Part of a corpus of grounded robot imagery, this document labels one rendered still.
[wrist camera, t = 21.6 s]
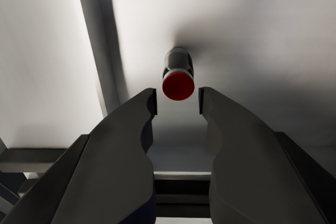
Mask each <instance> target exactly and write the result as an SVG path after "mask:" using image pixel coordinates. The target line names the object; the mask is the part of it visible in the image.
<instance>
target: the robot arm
mask: <svg viewBox="0 0 336 224"><path fill-rule="evenodd" d="M198 102H199V114H200V115H202V116H203V117H204V118H205V120H206V121H207V134H206V142H207V143H208V145H209V146H210V147H211V148H212V150H213V152H214V154H215V157H216V158H215V159H214V160H213V163H212V170H211V177H210V184H209V192H208V193H209V205H210V217H211V221H212V223H213V224H336V178H334V177H333V176H332V175H331V174H330V173H329V172H328V171H327V170H325V169H324V168H323V167H322V166H321V165H320V164H319V163H318V162H316V161H315V160H314V159H313V158H312V157H311V156H310V155H309V154H307V153H306V152H305V151H304V150H303V149H302V148H301V147H300V146H298V145H297V144H296V143H295V142H294V141H293V140H292V139H291V138H289V137H288V136H287V135H286V134H285V133H284V132H283V131H273V130H272V129H271V128H270V127H269V126H268V125H267V124H266V123H265V122H264V121H262V120H261V119H260V118H259V117H258V116H256V115H255V114H254V113H253V112H251V111H250V110H248V109H247V108H245V107H244V106H242V105H240V104H239V103H237V102H235V101H234V100H232V99H230V98H228V97H227V96H225V95H223V94H222V93H220V92H218V91H217V90H215V89H213V88H211V87H207V86H204V87H199V88H198ZM155 115H158V111H157V89H156V88H151V87H149V88H146V89H144V90H143V91H141V92H140V93H138V94H137V95H135V96H134V97H132V98H131V99H129V100H128V101H126V102H125V103H123V104H122V105H120V106H119V107H118V108H116V109H115V110H113V111H112V112H111V113H110V114H108V115H107V116H106V117H105V118H104V119H102V120H101V121H100V122H99V123H98V124H97V125H96V126H95V128H94V129H93V130H92V131H91V132H90V133H89V134H81V135H80V136H79V137H78V138H77V139H76V140H75V141H74V143H73V144H72V145H71V146H70V147H69V148H68V149H67V150H66V151H65V152H64V153H63V154H62V155H61V156H60V157H59V158H58V159H57V160H56V161H55V162H54V163H53V165H52V166H51V167H50V168H49V169H48V170H47V171H46V172H45V173H44V174H43V175H42V176H41V177H40V178H39V179H38V180H37V181H36V182H35V183H34V184H33V185H32V187H31V188H30V189H29V190H28V191H27V192H26V193H25V194H24V195H23V196H22V197H21V198H20V199H19V201H18V202H17V203H16V204H15V205H14V206H13V208H12V209H11V210H10V211H9V212H8V214H7V215H5V214H4V213H2V212H0V224H155V222H156V187H155V178H154V168H153V163H152V161H151V160H150V159H149V157H148V156H147V152H148V150H149V148H150V147H151V145H152V144H153V141H154V140H153V130H152V120H153V118H154V117H155Z"/></svg>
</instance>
